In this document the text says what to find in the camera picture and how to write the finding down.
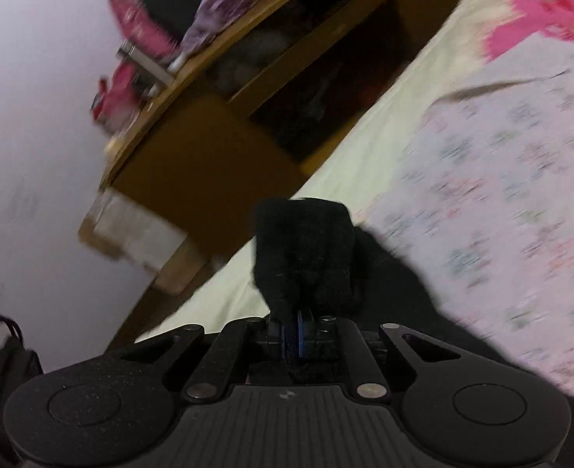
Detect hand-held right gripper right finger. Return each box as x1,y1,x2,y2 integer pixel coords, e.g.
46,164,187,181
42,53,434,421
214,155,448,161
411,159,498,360
300,308,468,401

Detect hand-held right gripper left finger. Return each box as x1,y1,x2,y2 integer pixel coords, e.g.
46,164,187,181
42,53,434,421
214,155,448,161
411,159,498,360
104,308,300,401

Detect black pants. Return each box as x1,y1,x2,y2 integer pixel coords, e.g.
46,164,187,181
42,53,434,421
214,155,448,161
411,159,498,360
250,197,574,468

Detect cardboard box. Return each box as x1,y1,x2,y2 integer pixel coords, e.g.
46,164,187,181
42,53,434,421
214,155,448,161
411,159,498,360
77,189,212,298

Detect pale yellow bed sheet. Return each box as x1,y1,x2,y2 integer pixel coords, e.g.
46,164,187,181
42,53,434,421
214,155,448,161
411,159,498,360
135,0,522,342

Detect wooden shelf unit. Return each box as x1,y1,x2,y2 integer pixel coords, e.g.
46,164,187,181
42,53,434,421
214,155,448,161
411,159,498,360
99,0,463,237

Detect white floral blanket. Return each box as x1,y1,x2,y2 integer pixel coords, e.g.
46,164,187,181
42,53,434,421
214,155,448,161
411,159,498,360
360,44,574,398

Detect pink packet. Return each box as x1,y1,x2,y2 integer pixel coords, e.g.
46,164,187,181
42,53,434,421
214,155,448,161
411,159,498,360
91,63,144,130

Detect silver metal object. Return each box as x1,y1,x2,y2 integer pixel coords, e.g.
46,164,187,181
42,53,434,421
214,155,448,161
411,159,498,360
116,41,175,87

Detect purple patterned cloth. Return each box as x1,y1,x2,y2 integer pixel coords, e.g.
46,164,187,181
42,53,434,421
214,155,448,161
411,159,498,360
179,0,283,59

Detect pink bag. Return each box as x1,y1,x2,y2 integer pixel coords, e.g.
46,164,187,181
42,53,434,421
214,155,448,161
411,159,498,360
106,0,183,59

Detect black cable bundle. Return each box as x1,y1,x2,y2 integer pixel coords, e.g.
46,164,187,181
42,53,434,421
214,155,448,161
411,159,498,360
0,314,44,452

